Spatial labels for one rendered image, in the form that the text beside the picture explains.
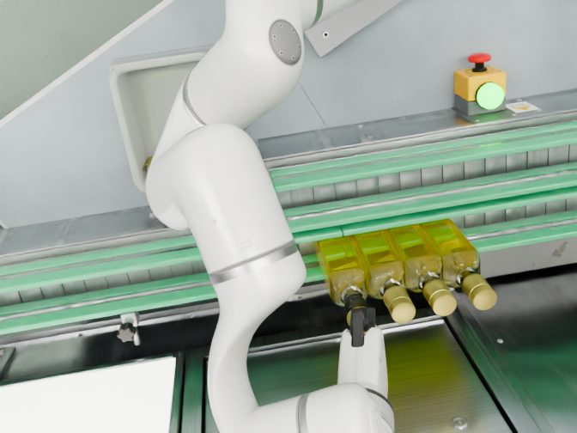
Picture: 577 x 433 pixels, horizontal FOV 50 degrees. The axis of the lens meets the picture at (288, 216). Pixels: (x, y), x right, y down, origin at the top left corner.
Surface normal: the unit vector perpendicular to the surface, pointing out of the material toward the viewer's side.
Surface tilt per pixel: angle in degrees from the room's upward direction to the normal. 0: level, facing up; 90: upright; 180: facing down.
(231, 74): 48
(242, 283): 29
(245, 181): 40
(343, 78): 0
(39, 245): 90
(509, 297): 89
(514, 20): 0
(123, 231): 90
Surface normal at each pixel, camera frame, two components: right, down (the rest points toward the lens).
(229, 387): 0.87, -0.01
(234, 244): -0.15, 0.06
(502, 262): 0.11, 0.40
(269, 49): 0.33, 0.08
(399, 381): -0.14, -0.90
